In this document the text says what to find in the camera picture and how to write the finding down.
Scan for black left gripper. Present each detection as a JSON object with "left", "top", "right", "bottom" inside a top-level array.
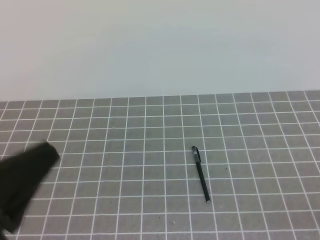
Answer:
[{"left": 0, "top": 141, "right": 60, "bottom": 234}]

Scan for black pen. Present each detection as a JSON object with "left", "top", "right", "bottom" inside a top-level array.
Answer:
[{"left": 195, "top": 161, "right": 211, "bottom": 203}]

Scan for black clear pen cap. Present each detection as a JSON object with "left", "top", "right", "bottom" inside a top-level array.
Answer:
[{"left": 191, "top": 146, "right": 201, "bottom": 163}]

